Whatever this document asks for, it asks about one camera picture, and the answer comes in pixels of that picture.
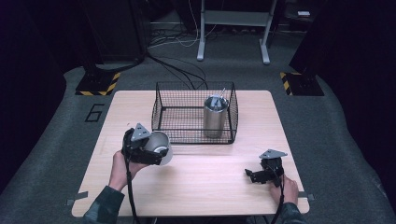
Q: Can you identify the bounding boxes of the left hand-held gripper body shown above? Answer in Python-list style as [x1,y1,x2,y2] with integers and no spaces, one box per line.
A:
[120,122,151,163]

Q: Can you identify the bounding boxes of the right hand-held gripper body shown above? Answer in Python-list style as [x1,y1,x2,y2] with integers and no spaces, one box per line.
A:
[259,148,288,188]

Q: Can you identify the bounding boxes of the black wire basket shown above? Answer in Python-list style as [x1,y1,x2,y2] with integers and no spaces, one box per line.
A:
[151,81,239,145]

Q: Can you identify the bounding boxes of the brushed steel cup with straw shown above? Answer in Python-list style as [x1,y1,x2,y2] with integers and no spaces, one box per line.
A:
[203,93,231,139]

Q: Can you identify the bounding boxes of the person's left hand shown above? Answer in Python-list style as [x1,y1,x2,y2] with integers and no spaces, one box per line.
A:
[108,149,150,191]

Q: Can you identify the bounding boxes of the grey tape strip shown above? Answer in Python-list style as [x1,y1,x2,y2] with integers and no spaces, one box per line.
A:
[65,190,89,207]
[298,191,316,202]

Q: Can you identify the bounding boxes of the black stand base striped edge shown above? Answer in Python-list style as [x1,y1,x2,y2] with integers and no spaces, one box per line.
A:
[279,72,325,97]
[75,71,121,97]

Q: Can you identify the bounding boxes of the black curtain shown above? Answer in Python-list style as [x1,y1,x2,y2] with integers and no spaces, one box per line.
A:
[289,0,396,216]
[0,0,104,194]

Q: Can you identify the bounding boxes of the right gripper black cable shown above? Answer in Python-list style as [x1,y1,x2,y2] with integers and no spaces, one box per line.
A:
[270,166,286,224]

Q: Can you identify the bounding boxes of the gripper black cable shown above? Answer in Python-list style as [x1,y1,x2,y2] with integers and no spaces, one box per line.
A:
[123,155,140,224]
[270,166,286,224]

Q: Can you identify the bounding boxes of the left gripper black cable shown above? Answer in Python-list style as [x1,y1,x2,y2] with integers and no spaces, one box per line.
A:
[123,155,140,224]

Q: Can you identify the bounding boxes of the black floor cables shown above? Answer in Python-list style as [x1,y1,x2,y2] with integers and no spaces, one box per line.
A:
[145,50,209,91]

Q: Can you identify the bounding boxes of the white floor cables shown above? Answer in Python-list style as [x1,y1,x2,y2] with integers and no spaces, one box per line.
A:
[148,0,219,49]

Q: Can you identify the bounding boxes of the white metal desk frame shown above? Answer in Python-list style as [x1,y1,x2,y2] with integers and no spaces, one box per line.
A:
[196,0,278,65]

